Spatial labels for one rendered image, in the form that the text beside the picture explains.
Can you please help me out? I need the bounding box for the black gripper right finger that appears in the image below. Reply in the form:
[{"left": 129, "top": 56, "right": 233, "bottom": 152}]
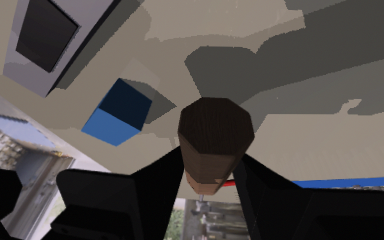
[{"left": 232, "top": 154, "right": 384, "bottom": 240}]

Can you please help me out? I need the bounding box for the blue cube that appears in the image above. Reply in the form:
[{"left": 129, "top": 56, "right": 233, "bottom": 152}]
[{"left": 81, "top": 78, "right": 152, "bottom": 146}]

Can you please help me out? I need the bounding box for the red-handled screwdriver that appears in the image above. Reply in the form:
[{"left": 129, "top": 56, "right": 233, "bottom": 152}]
[{"left": 222, "top": 179, "right": 236, "bottom": 187}]

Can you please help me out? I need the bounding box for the blue flat strip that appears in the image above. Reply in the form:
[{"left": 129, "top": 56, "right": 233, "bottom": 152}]
[{"left": 291, "top": 177, "right": 384, "bottom": 188}]

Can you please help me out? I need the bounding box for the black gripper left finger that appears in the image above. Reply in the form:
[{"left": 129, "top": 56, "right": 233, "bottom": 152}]
[{"left": 56, "top": 146, "right": 184, "bottom": 240}]

